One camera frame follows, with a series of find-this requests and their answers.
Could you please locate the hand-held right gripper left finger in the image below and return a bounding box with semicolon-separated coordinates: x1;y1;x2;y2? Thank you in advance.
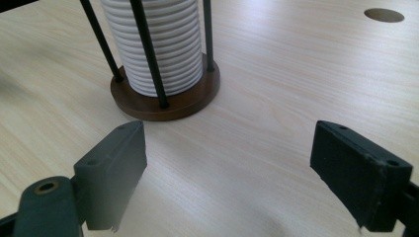
72;119;148;232

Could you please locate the white paper cup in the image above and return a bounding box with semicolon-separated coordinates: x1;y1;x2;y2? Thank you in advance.
100;0;205;99

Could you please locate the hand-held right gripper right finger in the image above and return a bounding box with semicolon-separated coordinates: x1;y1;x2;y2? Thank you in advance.
309;119;414;233

